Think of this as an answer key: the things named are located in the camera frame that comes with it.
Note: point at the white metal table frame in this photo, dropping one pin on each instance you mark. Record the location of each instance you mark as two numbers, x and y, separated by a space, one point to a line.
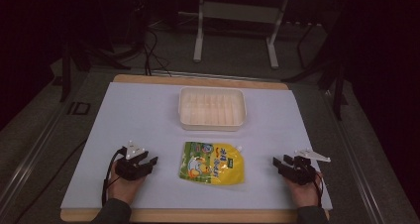
239 12

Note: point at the black rectangular floor bracket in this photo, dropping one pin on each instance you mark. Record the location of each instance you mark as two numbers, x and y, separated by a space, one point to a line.
78 108

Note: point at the person's right hand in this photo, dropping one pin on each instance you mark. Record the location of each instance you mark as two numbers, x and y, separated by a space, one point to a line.
305 194

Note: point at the aluminium floor rail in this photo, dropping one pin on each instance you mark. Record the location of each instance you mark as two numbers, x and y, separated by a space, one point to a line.
358 171
29 164

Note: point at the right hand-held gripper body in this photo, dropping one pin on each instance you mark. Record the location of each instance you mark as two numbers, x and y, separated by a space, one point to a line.
302 171

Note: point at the white table mat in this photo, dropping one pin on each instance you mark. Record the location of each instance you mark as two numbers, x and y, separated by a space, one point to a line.
148 125

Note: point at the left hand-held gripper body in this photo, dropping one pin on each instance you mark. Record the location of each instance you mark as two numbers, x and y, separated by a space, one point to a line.
129 170

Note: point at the person's left hand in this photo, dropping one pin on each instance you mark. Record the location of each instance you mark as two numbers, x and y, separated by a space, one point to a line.
125 189

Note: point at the yellow spouted pouch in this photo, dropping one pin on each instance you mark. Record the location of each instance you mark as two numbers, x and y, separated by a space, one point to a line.
211 164

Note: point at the black metal stand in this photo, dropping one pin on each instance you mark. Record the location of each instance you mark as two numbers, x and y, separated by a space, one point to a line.
336 88
66 72

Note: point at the white plastic tray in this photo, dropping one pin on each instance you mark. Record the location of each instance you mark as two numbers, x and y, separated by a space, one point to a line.
212 109

